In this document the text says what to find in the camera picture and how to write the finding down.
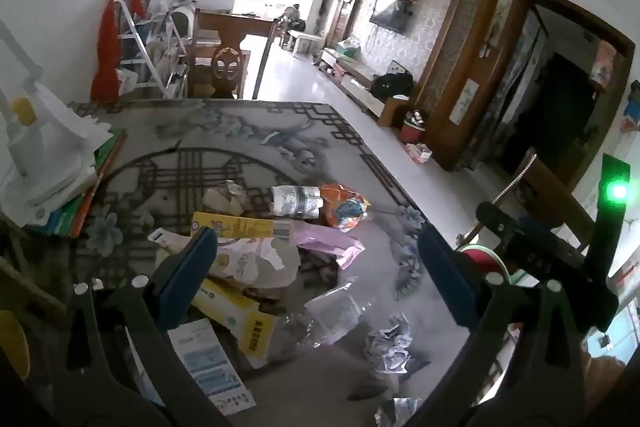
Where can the cluttered storage rack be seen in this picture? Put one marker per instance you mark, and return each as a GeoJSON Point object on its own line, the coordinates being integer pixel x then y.
{"type": "Point", "coordinates": [165, 32]}

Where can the red cloth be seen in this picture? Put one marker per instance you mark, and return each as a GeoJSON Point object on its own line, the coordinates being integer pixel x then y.
{"type": "Point", "coordinates": [107, 47]}

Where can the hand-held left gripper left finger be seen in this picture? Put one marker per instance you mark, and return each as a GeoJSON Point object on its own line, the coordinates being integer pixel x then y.
{"type": "Point", "coordinates": [192, 267]}

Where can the plastic bottle with grey label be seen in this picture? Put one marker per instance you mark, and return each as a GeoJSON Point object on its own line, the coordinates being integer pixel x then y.
{"type": "Point", "coordinates": [295, 202]}

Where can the yellow box with barcode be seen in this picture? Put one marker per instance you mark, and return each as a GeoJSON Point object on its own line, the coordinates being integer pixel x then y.
{"type": "Point", "coordinates": [240, 224]}

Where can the wooden partition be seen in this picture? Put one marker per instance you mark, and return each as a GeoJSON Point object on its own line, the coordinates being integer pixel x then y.
{"type": "Point", "coordinates": [440, 72]}

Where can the blue patterned curtain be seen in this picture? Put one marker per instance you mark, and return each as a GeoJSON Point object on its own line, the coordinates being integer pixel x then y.
{"type": "Point", "coordinates": [510, 82]}

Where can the wooden chair with carved back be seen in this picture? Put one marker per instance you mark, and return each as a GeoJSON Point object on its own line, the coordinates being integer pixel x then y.
{"type": "Point", "coordinates": [227, 64]}

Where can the black bag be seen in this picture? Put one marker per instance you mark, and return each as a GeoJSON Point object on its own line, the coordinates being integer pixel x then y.
{"type": "Point", "coordinates": [392, 84]}

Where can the orange snack bag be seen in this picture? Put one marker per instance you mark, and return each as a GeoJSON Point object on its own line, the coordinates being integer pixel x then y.
{"type": "Point", "coordinates": [340, 197]}

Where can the person's right hand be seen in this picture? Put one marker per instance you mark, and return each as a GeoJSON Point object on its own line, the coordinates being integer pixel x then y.
{"type": "Point", "coordinates": [602, 382]}

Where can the small red bucket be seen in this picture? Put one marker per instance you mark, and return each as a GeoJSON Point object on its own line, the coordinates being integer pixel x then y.
{"type": "Point", "coordinates": [411, 132]}

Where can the white packet with blue print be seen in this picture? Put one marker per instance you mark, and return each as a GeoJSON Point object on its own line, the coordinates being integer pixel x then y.
{"type": "Point", "coordinates": [210, 367]}

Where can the stack of colourful books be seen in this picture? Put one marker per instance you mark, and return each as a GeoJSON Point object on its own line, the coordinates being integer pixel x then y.
{"type": "Point", "coordinates": [82, 207]}

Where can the clear plastic bag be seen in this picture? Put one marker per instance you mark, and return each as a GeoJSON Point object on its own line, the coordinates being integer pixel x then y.
{"type": "Point", "coordinates": [330, 312]}

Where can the aluminium step ladder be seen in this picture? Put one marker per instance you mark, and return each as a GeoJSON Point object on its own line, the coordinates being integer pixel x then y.
{"type": "Point", "coordinates": [150, 74]}

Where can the torn white paper bag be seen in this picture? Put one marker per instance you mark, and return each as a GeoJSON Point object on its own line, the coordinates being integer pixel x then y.
{"type": "Point", "coordinates": [250, 262]}

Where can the small wooden stool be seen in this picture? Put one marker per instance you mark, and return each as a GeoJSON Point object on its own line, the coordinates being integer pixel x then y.
{"type": "Point", "coordinates": [392, 112]}

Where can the white plastic appliance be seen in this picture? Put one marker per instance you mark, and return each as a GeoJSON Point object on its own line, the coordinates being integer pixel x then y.
{"type": "Point", "coordinates": [15, 72]}

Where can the orange plastic bag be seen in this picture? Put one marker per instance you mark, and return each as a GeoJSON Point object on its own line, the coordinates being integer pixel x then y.
{"type": "Point", "coordinates": [605, 62]}

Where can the dark wooden carved chair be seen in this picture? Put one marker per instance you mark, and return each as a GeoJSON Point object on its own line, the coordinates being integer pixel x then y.
{"type": "Point", "coordinates": [550, 192]}

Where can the stack of white papers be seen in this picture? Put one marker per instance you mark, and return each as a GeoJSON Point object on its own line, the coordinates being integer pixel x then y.
{"type": "Point", "coordinates": [50, 147]}

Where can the flattened yellow carton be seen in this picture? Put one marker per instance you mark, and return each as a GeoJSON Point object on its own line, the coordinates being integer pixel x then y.
{"type": "Point", "coordinates": [235, 312]}

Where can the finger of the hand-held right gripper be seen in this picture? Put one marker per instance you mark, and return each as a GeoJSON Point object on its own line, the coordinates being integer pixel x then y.
{"type": "Point", "coordinates": [497, 219]}

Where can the white stool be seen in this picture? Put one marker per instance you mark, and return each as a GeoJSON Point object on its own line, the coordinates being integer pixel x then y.
{"type": "Point", "coordinates": [305, 42]}

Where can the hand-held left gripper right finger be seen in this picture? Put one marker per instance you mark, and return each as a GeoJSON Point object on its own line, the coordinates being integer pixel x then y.
{"type": "Point", "coordinates": [445, 277]}

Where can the green and white bag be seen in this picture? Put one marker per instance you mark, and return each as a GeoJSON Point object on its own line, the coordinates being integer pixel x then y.
{"type": "Point", "coordinates": [350, 49]}

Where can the red bin with green rim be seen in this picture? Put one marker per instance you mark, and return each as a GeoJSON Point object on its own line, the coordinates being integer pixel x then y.
{"type": "Point", "coordinates": [475, 257]}

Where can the cardboard box with items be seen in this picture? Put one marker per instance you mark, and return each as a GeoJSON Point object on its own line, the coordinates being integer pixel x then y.
{"type": "Point", "coordinates": [417, 153]}

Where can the crumpled silver foil wrapper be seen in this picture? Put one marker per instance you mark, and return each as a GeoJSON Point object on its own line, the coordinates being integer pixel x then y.
{"type": "Point", "coordinates": [387, 347]}
{"type": "Point", "coordinates": [397, 409]}

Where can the small framed picture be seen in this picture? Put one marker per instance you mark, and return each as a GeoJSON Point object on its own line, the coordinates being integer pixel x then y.
{"type": "Point", "coordinates": [397, 68]}

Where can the wall television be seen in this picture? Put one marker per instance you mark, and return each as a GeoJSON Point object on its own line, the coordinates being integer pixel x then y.
{"type": "Point", "coordinates": [390, 14]}

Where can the pink plastic wrapper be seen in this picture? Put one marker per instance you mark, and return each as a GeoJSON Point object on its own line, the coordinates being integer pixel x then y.
{"type": "Point", "coordinates": [325, 242]}

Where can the low television cabinet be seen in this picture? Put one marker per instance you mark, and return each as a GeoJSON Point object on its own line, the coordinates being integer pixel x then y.
{"type": "Point", "coordinates": [350, 77]}

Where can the beaded stick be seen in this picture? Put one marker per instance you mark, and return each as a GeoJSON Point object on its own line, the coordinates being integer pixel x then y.
{"type": "Point", "coordinates": [515, 177]}

